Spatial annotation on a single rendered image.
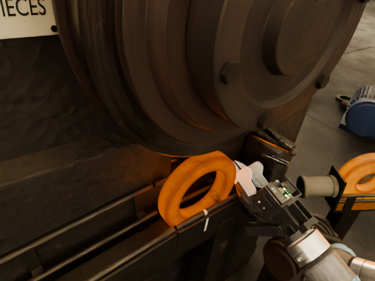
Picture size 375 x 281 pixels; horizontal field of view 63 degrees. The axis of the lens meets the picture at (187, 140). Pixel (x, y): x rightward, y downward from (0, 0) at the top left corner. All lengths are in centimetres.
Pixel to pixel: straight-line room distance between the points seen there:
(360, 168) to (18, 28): 78
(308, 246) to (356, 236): 122
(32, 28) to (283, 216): 54
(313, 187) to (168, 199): 43
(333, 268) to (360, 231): 125
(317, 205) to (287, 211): 126
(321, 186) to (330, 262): 27
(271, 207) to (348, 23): 35
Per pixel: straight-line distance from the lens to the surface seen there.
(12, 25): 44
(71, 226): 59
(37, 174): 50
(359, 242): 184
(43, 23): 45
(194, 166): 56
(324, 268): 65
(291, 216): 66
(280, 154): 73
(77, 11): 31
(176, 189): 56
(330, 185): 88
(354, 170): 88
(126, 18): 31
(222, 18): 29
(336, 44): 50
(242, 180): 69
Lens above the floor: 119
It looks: 35 degrees down
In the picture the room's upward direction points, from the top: 8 degrees clockwise
